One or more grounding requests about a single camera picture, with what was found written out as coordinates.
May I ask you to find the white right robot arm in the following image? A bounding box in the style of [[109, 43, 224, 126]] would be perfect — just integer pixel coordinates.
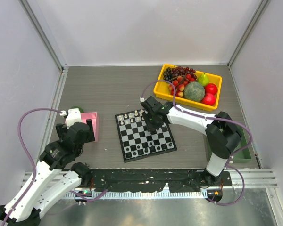
[[140, 96, 243, 186]]

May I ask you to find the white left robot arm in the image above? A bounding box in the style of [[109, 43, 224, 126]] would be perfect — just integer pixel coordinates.
[[0, 119, 95, 226]]

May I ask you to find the black white chess board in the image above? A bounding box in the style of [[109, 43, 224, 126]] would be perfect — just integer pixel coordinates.
[[115, 109, 177, 163]]

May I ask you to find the pink plastic box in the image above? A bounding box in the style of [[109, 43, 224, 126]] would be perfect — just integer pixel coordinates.
[[81, 112, 100, 142]]

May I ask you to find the green lime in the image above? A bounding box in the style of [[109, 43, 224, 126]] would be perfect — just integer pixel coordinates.
[[70, 106, 84, 113]]

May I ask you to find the dark grape bunch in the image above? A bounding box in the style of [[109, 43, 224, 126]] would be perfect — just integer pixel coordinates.
[[163, 66, 197, 82]]

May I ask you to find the green netted melon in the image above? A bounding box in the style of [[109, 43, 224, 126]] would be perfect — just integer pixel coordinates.
[[183, 81, 205, 102]]

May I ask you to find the red apple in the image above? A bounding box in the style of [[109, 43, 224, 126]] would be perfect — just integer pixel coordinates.
[[204, 83, 218, 95], [201, 93, 216, 106]]

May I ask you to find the green pear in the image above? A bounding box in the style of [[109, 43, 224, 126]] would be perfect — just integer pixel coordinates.
[[197, 73, 210, 87]]

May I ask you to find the green plastic tray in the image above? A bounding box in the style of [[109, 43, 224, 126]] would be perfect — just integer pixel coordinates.
[[205, 126, 252, 164]]

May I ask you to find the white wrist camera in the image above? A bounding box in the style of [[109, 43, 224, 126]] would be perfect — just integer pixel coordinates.
[[59, 109, 82, 128]]

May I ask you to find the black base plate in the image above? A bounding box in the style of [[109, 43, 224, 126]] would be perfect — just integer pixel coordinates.
[[79, 169, 232, 193]]

